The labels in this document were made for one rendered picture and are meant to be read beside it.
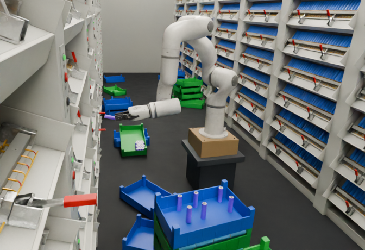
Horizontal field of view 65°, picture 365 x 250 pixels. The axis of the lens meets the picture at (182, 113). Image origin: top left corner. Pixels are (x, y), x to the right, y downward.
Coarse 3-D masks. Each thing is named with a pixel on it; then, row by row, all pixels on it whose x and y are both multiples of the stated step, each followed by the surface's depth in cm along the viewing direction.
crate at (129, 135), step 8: (120, 128) 246; (128, 128) 252; (136, 128) 254; (120, 136) 239; (128, 136) 247; (136, 136) 249; (144, 136) 243; (128, 144) 241; (144, 144) 241; (128, 152) 229; (136, 152) 231; (144, 152) 233
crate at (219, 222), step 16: (192, 192) 111; (208, 192) 115; (224, 192) 116; (160, 208) 101; (176, 208) 109; (192, 208) 110; (208, 208) 110; (224, 208) 111; (240, 208) 107; (176, 224) 90; (192, 224) 101; (208, 224) 102; (224, 224) 96; (240, 224) 99; (176, 240) 90; (192, 240) 92
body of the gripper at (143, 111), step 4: (128, 108) 148; (132, 108) 147; (136, 108) 146; (140, 108) 146; (144, 108) 145; (148, 108) 145; (132, 112) 142; (136, 112) 142; (140, 112) 143; (144, 112) 143; (148, 112) 144; (140, 116) 143; (144, 116) 144; (148, 116) 145; (132, 120) 143; (136, 120) 144
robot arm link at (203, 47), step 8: (184, 16) 150; (192, 16) 147; (192, 40) 155; (200, 40) 156; (208, 40) 157; (200, 48) 156; (208, 48) 156; (200, 56) 160; (208, 56) 159; (216, 56) 163; (208, 64) 163; (208, 72) 173; (208, 80) 175
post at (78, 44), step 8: (80, 0) 104; (80, 32) 108; (72, 40) 108; (80, 40) 109; (72, 48) 109; (80, 48) 110; (88, 72) 116; (88, 80) 114; (88, 88) 115; (88, 96) 116; (88, 104) 117; (88, 136) 122; (88, 144) 123; (96, 232) 138; (96, 240) 140
